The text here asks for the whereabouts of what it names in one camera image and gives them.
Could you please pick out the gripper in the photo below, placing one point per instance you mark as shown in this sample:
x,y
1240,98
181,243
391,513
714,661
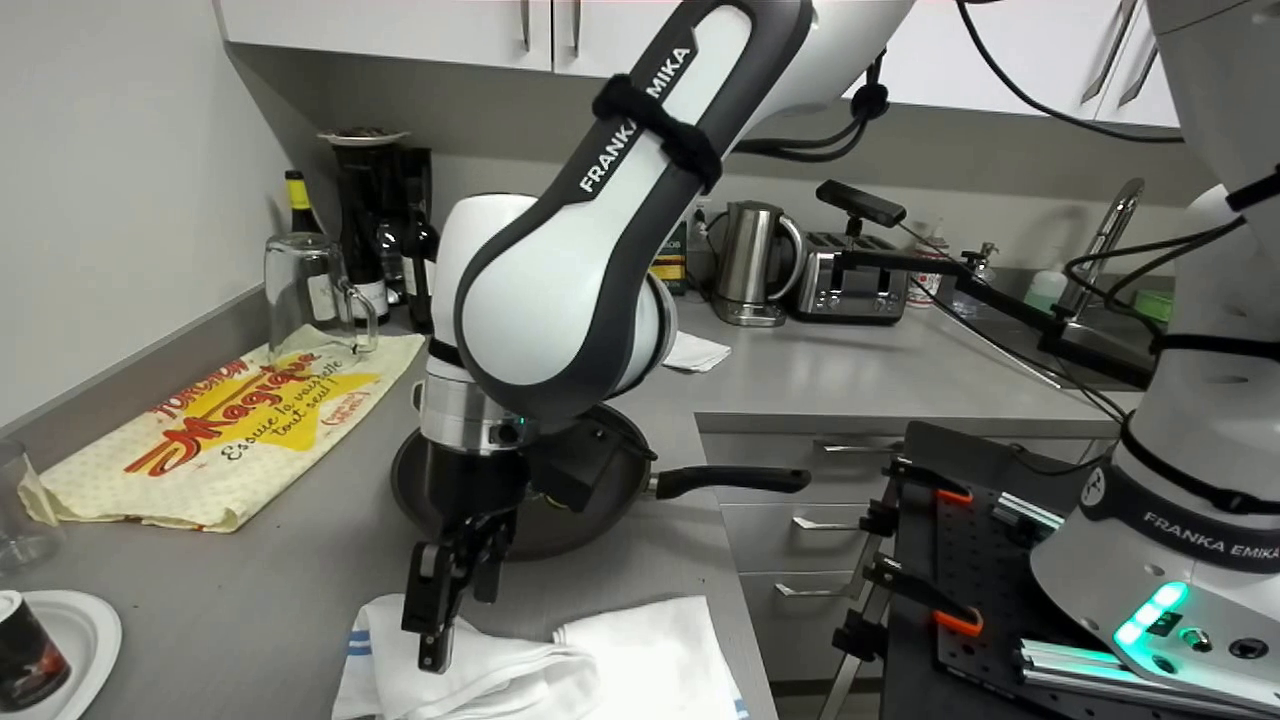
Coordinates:
x,y
475,485

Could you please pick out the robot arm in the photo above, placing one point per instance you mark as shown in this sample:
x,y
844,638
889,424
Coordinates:
x,y
560,290

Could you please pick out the black frying pan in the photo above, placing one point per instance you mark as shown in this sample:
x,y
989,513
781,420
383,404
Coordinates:
x,y
590,520

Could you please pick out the white and blue towel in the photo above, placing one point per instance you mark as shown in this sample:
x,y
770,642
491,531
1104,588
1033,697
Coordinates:
x,y
640,660

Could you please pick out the yellow printed tea towel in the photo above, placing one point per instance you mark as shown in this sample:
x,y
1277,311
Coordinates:
x,y
215,440

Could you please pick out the drawer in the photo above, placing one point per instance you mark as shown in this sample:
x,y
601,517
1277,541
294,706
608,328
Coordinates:
x,y
800,630
770,455
780,545

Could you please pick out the white folded napkin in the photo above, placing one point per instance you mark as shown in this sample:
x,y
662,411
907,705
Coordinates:
x,y
695,352

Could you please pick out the clear glass mug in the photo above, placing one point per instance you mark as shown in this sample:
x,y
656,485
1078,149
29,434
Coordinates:
x,y
305,290

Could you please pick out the row of dark bottles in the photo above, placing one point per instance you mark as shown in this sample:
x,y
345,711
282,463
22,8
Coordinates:
x,y
375,230

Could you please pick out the dark and yellow box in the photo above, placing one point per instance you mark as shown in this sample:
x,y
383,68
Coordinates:
x,y
672,262

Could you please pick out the white plate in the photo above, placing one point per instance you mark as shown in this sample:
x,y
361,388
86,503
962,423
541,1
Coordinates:
x,y
85,630

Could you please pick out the wine bottle with yellow cap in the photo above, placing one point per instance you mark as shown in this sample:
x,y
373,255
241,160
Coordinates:
x,y
298,205

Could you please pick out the steel electric kettle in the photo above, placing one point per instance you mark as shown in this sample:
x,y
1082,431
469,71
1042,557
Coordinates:
x,y
748,260

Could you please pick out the clear drinking glass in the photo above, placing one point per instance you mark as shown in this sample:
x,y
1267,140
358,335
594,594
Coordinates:
x,y
22,520

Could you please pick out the dark printed cup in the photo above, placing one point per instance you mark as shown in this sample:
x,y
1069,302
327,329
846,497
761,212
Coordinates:
x,y
25,655

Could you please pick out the black and orange clamp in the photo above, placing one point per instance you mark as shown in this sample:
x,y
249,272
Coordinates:
x,y
925,595
925,482

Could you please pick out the steel toaster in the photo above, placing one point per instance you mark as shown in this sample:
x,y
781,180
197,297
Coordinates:
x,y
850,285

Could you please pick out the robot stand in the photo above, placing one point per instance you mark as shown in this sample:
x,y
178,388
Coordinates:
x,y
980,580

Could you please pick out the red and white canister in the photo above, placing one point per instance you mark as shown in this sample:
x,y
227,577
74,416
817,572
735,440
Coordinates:
x,y
928,265

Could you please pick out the small clear pump bottle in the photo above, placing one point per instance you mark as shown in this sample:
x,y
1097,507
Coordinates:
x,y
972,285

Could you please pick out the sink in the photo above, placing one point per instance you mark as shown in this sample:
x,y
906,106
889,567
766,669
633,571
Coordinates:
x,y
1010,330

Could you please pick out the green soap bottle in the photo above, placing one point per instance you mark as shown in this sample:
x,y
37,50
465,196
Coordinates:
x,y
1045,290

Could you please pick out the chrome tap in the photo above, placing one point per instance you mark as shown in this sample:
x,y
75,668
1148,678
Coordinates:
x,y
1100,245

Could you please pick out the green sponge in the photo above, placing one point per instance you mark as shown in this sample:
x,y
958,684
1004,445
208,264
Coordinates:
x,y
1155,305

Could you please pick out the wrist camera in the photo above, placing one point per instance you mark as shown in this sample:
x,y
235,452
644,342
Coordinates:
x,y
585,465

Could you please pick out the white wall cabinet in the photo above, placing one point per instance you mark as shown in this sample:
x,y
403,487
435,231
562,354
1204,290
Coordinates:
x,y
1000,50
400,25

